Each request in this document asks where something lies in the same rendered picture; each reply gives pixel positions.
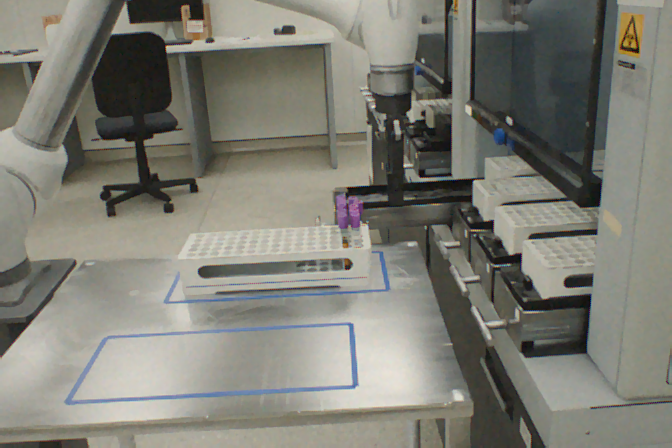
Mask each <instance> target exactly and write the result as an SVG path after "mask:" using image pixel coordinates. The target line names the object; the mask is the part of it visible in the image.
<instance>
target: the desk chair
mask: <svg viewBox="0 0 672 448"><path fill-rule="evenodd" d="M91 79H92V85H93V90H94V96H95V101H96V106H97V108H98V110H99V111H100V112H101V113H102V114H103V115H104V116H106V117H101V118H98V119H97V120H95V125H96V129H97V133H98V135H99V136H100V137H101V138H96V139H91V141H98V140H101V139H102V140H118V139H125V141H126V142H133V141H135V148H136V158H137V165H138V175H139V182H137V183H121V184H107V185H104V186H103V190H104V191H102V192H101V194H100V199H101V200H103V201H107V200H108V199H109V198H110V197H111V192H110V191H126V192H124V193H122V194H120V195H118V196H116V197H114V198H112V199H110V200H108V201H107V202H106V206H109V207H106V210H107V216H108V217H109V216H111V214H112V213H113V216H115V215H116V212H115V206H113V205H116V204H118V203H121V202H123V201H126V200H128V199H131V198H133V197H135V196H138V195H140V194H143V193H148V194H150V195H152V196H154V197H156V198H158V199H160V200H162V201H165V202H167V203H164V212H165V213H169V212H170V213H173V212H174V204H173V203H170V201H172V200H171V197H170V196H169V195H167V194H166V193H164V192H163V191H161V190H160V189H163V188H169V187H175V186H181V185H187V184H189V186H190V192H191V193H194V190H195V192H198V185H197V183H196V179H195V178H184V179H173V180H162V181H160V179H159V178H158V177H159V176H158V173H157V172H155V173H153V174H152V175H151V173H150V168H149V166H148V160H147V155H146V152H145V147H144V140H147V139H152V138H153V137H154V134H161V133H168V132H172V131H180V130H183V128H178V129H176V126H177V125H178V121H177V119H176V118H175V117H174V116H173V115H172V114H171V113H170V111H167V110H165V109H167V108H168V107H169V106H170V104H171V102H172V90H171V82H170V74H169V66H168V58H167V50H166V44H165V41H164V39H163V38H162V37H161V36H160V35H159V34H157V33H155V32H151V31H143V32H131V33H119V34H111V36H110V38H109V40H108V42H107V45H106V47H105V49H104V51H103V54H102V56H101V58H100V60H99V62H98V65H97V67H96V69H95V71H94V73H93V76H92V78H91Z"/></svg>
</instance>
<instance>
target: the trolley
mask: <svg viewBox="0 0 672 448"><path fill-rule="evenodd" d="M178 256H179V254H176V255H159V256H141V257H123V258H106V259H88V260H84V261H83V263H82V264H81V265H80V266H79V267H78V268H77V270H76V271H75V272H74V273H73V274H72V276H71V277H70V278H69V279H68V280H67V281H66V283H65V284H64V285H63V286H62V287H61V288H60V290H59V291H58V292H57V293H56V294H55V296H54V297H53V298H52V299H51V300H50V301H49V303H48V304H47V305H46V306H45V307H44V308H43V310H42V311H41V312H40V313H39V314H38V316H37V317H36V318H35V319H34V320H33V321H32V323H31V324H30V325H29V326H28V327H27V328H26V330H25V331H24V332H23V333H22V334H21V336H20V337H19V338H18V339H17V340H16V341H15V343H14V344H13V345H12V346H11V347H10V348H9V350H8V351H7V352H6V353H5V354H4V356H3V357H2V358H1V359H0V443H2V442H20V441H38V440H56V439H74V438H92V437H110V436H117V437H118V441H119V446H120V448H137V446H136V441H135V436H134V435H146V434H164V433H181V432H199V431H217V430H235V429H253V428H271V427H289V426H307V425H325V424H342V423H360V422H378V421H396V420H406V421H407V448H421V438H420V419H432V418H445V448H470V418H471V416H473V407H474V403H473V400H472V397H471V394H470V391H469V388H468V385H467V383H466V380H465V377H464V374H463V371H462V368H461V365H460V362H459V359H458V357H457V354H456V351H455V348H454V345H453V342H452V339H451V336H450V333H449V331H448V328H447V325H446V322H445V319H444V316H443V313H442V310H441V307H440V305H439V302H438V299H437V296H436V293H435V290H434V287H433V284H432V281H431V279H430V276H429V273H428V270H427V267H426V264H425V261H424V258H423V255H422V253H421V250H420V247H419V244H418V241H404V242H386V243H371V258H372V284H371V285H364V286H346V287H340V286H321V287H303V288H285V289H266V290H248V291H230V292H215V293H214V294H200V295H184V294H183V290H182V284H181V277H180V271H179V264H178Z"/></svg>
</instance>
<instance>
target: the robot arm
mask: <svg viewBox="0 0 672 448"><path fill-rule="evenodd" d="M255 1H259V2H262V3H266V4H269V5H273V6H276V7H280V8H283V9H287V10H291V11H294V12H298V13H301V14H304V15H308V16H311V17H313V18H316V19H319V20H321V21H324V22H326V23H328V24H330V25H332V26H334V27H336V28H337V29H338V30H339V32H340V33H341V35H342V38H343V39H344V40H346V41H348V42H350V43H352V44H354V45H356V46H358V47H360V48H362V49H364V50H366V51H367V53H368V56H369V60H370V79H371V90H372V91H373V92H375V110H376V112H378V113H381V114H386V118H385V119H383V126H384V128H385V144H386V163H387V168H388V169H387V192H388V200H389V202H390V206H394V205H404V187H403V174H404V135H405V131H404V129H405V123H404V121H403V120H402V118H401V114H402V113H406V112H409V111H410V110H411V109H412V92H410V91H412V90H414V89H415V78H414V77H415V55H416V51H417V47H418V11H417V5H416V0H255ZM125 3H126V0H69V2H68V4H67V7H66V9H65V11H64V14H63V16H62V18H61V21H60V23H59V25H58V28H57V30H56V32H55V35H54V37H53V39H52V42H51V44H50V47H49V49H48V51H47V54H46V56H45V58H44V61H43V63H42V65H41V68H40V70H39V72H38V75H37V77H36V79H35V82H34V84H33V86H32V89H31V91H30V93H29V96H28V98H27V100H26V103H25V105H24V107H23V110H22V112H21V114H20V117H19V119H18V121H17V124H16V126H14V127H12V128H9V129H6V130H4V131H2V132H0V307H1V306H2V307H14V306H17V305H20V304H21V303H22V302H23V299H24V297H25V295H26V294H27V293H28V292H29V291H30V289H31V288H32V287H33V286H34V285H35V284H36V283H37V281H38V280H39V279H40V278H41V277H42V276H43V275H44V274H45V273H46V272H48V271H49V270H51V269H52V267H51V263H50V262H49V261H39V262H30V260H29V257H28V255H27V250H26V244H25V237H26V236H27V233H28V229H29V226H30V224H31V223H32V222H34V221H35V220H36V219H37V218H38V217H40V216H41V215H42V214H43V213H44V212H45V211H46V210H47V209H48V207H49V206H50V205H51V204H52V202H53V201H54V200H55V198H56V197H57V195H58V193H59V190H60V187H61V182H62V177H63V173H64V170H65V167H66V164H67V161H68V158H67V154H66V151H65V149H64V147H63V145H62V142H63V140H64V137H65V135H66V133H67V131H68V129H69V126H70V124H71V122H72V120H73V118H74V115H75V113H76V111H77V109H78V107H79V104H80V102H81V100H82V98H83V95H84V93H85V91H86V89H87V87H88V84H89V82H90V80H91V78H92V76H93V73H94V71H95V69H96V67H97V65H98V62H99V60H100V58H101V56H102V54H103V51H104V49H105V47H106V45H107V42H108V40H109V38H110V36H111V34H112V31H113V29H114V27H115V25H116V23H117V20H118V18H119V16H120V14H121V12H122V9H123V7H124V5H125Z"/></svg>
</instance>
